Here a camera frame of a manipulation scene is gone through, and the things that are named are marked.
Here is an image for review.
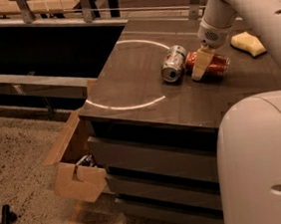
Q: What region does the grey metal railing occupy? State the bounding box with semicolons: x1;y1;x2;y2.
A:
0;0;207;38

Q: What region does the bottom grey drawer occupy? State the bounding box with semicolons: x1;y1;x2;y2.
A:
115;198;224;224

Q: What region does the yellow sponge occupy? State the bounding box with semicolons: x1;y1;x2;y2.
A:
230;32;266;57

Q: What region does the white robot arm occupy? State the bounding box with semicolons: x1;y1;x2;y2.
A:
193;0;281;224

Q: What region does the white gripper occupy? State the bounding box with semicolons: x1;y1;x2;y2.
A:
191;19;232;81

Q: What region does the red coke can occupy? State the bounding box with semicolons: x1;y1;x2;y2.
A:
185;52;230;80

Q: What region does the green and white soda can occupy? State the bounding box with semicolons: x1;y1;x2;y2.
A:
161;45;187;83

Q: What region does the open cardboard box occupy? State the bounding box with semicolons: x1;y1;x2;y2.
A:
43;109;107;202

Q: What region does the top grey drawer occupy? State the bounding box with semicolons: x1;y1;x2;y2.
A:
88;136;219;182

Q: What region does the grey drawer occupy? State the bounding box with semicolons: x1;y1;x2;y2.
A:
88;136;219;182
115;198;224;224
104;161;224;223

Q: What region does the middle grey drawer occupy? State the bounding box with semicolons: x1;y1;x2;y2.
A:
104;161;224;223

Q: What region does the grey drawer cabinet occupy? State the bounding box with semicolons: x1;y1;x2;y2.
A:
81;21;281;218

